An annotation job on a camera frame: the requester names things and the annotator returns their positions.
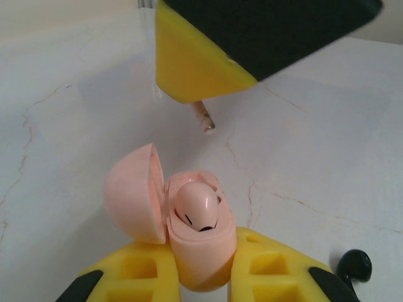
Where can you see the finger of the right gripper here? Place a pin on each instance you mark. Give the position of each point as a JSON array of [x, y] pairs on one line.
[[195, 63]]

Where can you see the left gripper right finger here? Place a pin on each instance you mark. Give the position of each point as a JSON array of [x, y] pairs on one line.
[[267, 270]]

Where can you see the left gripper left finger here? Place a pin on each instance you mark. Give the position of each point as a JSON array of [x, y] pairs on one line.
[[138, 267]]

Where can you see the pink earbud charging case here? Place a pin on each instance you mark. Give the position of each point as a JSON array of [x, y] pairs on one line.
[[132, 201]]

